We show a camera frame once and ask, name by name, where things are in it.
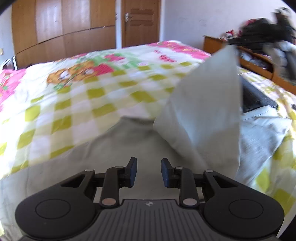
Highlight brown wooden wardrobe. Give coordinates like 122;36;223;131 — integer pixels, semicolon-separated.
11;1;116;68

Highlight brown wooden headboard shelf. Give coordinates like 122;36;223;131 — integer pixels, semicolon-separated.
203;35;295;95

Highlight checkered floral bed sheet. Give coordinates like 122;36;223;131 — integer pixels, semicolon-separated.
0;39;296;235

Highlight black cushion on bed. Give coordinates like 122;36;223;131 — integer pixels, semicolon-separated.
239;76;278;113

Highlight light grey pants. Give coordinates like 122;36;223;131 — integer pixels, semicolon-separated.
0;45;290;241

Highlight brown wooden door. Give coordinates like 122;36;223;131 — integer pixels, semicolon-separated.
121;0;161;47

